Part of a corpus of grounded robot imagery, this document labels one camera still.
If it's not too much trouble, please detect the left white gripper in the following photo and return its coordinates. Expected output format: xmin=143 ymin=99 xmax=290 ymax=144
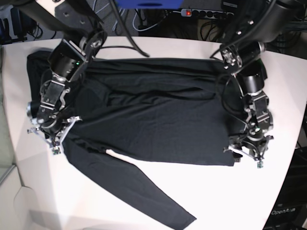
xmin=223 ymin=135 xmax=274 ymax=168

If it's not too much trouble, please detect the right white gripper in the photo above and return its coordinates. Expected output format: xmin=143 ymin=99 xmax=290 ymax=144
xmin=27 ymin=116 xmax=82 ymax=155

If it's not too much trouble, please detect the dark navy long-sleeve shirt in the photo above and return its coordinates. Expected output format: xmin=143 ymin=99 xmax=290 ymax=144
xmin=27 ymin=51 xmax=244 ymax=230

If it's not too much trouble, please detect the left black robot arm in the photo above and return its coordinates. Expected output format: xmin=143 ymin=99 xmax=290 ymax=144
xmin=211 ymin=0 xmax=307 ymax=169

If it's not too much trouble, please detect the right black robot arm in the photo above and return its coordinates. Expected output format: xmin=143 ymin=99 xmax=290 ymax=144
xmin=10 ymin=0 xmax=107 ymax=154

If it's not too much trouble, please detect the black OpenArm control box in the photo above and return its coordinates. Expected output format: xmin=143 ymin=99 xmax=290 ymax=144
xmin=264 ymin=147 xmax=307 ymax=230

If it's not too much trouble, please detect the blue plastic box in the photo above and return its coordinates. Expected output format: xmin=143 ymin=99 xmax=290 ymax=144
xmin=116 ymin=0 xmax=183 ymax=9

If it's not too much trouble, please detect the white power strip red switch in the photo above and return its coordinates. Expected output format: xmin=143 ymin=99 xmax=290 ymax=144
xmin=179 ymin=8 xmax=234 ymax=20

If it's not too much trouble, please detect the white cable bundle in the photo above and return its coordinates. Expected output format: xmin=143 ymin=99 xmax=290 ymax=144
xmin=91 ymin=0 xmax=166 ymax=34

